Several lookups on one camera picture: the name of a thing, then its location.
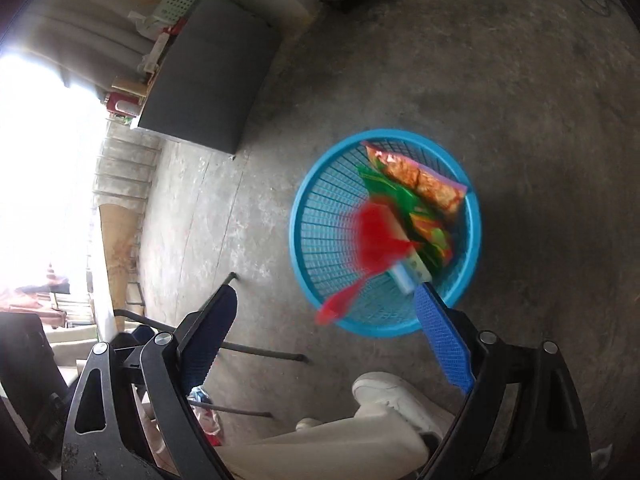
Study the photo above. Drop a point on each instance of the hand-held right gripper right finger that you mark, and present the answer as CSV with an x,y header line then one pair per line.
x,y
445,340

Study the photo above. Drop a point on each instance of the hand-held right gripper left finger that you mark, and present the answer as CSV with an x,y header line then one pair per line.
x,y
210,335

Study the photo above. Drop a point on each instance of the clear wrapper pink print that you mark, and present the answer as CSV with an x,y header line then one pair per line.
x,y
205,417

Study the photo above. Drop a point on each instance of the large green red snack bag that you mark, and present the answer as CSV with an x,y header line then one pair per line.
x,y
395,197

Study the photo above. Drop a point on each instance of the pink orange snack bag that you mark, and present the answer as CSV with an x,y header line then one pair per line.
x,y
425,182

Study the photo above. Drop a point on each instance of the blue plastic basket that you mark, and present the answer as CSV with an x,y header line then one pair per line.
x,y
325,200

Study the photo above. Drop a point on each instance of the black metal table leg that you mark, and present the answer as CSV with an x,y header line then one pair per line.
x,y
265,352
240,412

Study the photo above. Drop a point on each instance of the white shoe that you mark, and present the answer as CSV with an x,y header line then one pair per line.
x,y
395,397

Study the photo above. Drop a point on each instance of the person's right leg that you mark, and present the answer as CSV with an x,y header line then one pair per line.
x,y
325,450

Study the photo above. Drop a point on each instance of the red thermos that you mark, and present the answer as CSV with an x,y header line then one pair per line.
x,y
122,105

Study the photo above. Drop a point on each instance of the grey cabinet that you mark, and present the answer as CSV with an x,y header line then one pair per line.
x,y
205,80

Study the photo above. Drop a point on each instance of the beige curtain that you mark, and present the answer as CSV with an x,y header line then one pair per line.
x,y
75,35

